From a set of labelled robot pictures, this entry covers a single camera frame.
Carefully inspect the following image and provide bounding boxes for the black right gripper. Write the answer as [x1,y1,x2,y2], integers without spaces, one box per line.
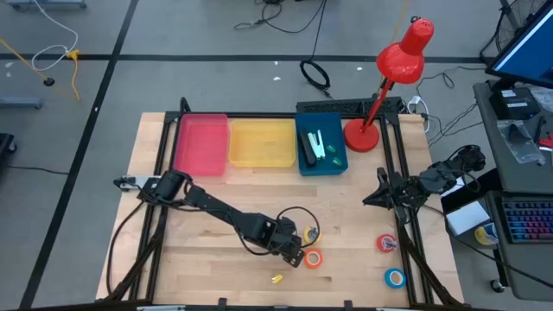
[361,166,428,226]

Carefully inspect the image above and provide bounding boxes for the orange tape roll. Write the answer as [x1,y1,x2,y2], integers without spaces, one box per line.
[303,249,324,270]

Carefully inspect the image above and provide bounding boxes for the red tape roll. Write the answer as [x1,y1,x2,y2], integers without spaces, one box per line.
[376,233,398,254]

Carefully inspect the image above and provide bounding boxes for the mint green stapler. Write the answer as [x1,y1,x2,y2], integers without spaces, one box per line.
[307,129,327,161]

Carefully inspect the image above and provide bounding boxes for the black stapler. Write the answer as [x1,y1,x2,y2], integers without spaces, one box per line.
[297,131,318,168]

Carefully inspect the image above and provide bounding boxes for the blue tape roll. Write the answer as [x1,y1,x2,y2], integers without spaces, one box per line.
[384,267,407,289]

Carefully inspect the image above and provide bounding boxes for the yellow tape roll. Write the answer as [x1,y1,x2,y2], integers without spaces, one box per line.
[302,225,323,245]

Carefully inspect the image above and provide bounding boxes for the red desk lamp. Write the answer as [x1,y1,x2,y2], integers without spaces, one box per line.
[344,16,435,154]

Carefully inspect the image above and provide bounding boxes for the blue plastic bin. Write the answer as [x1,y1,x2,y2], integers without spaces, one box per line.
[296,112,349,177]

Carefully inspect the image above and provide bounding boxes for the white box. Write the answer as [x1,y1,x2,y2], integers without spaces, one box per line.
[446,200,493,237]

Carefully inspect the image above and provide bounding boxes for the black power strip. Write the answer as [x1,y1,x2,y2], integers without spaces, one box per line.
[296,97,403,117]

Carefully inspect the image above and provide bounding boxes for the yellow plastic bin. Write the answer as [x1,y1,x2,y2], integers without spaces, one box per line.
[228,118,297,168]

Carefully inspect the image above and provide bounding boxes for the yellow roll with blue print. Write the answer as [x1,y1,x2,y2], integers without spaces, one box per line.
[474,222,499,247]

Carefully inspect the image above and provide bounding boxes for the pink plastic bin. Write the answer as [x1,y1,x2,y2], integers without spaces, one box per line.
[174,113,229,178]

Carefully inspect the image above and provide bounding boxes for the grey side desk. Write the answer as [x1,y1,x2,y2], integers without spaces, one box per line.
[474,79,553,301]

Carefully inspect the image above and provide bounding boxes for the clear plastic bag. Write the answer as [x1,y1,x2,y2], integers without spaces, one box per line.
[496,119,546,167]

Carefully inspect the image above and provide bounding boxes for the backlit keyboard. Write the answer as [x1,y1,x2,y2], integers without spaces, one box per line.
[500,199,553,245]

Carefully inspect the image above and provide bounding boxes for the black mini computer box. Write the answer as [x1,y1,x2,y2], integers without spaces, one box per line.
[489,86,541,121]

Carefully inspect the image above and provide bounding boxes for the computer monitor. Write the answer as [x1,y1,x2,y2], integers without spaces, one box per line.
[486,0,553,90]

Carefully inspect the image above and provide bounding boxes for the black floor fan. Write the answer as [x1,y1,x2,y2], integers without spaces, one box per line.
[479,0,550,66]

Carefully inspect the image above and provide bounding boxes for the coiled black cable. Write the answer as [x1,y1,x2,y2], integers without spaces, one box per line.
[300,59,333,98]

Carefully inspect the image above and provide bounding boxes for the black floor cable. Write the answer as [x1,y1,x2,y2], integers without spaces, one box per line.
[234,0,329,60]

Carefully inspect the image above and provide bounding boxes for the left arm grey base plate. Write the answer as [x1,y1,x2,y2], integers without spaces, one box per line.
[113,175,150,192]

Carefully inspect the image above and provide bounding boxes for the yellow cord with plug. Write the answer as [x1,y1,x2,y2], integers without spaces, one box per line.
[66,49,82,101]

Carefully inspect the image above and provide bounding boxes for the thin yellow cable black end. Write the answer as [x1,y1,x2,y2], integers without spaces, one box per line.
[0,37,56,87]

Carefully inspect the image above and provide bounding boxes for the white floor cable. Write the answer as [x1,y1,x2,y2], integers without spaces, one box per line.
[30,0,79,73]

